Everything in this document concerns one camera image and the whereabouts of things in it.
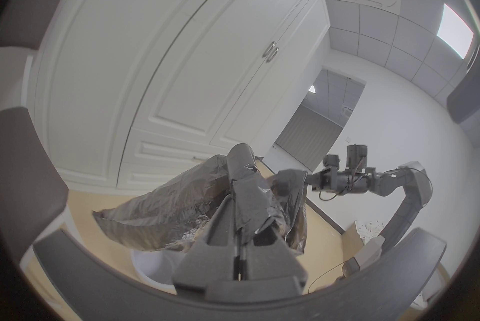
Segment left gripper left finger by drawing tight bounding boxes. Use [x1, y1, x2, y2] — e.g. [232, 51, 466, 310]
[172, 196, 241, 294]

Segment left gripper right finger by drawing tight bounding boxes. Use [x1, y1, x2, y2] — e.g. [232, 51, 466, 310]
[240, 226, 309, 294]

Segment black plastic bag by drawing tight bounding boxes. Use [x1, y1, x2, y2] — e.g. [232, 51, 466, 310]
[92, 143, 309, 256]

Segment white trash bin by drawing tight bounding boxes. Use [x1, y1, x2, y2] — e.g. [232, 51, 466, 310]
[131, 247, 178, 291]

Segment grey curtain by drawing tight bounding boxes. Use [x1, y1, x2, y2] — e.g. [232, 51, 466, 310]
[275, 106, 344, 172]

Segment ceiling light panel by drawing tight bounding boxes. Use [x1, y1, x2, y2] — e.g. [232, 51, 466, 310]
[437, 4, 474, 59]

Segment white wardrobe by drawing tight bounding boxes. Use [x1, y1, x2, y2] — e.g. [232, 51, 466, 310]
[28, 0, 331, 189]

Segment white chair grey cushions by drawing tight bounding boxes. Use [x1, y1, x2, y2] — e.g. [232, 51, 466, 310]
[0, 0, 70, 267]

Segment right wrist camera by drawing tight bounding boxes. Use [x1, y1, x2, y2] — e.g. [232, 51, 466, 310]
[322, 154, 341, 171]

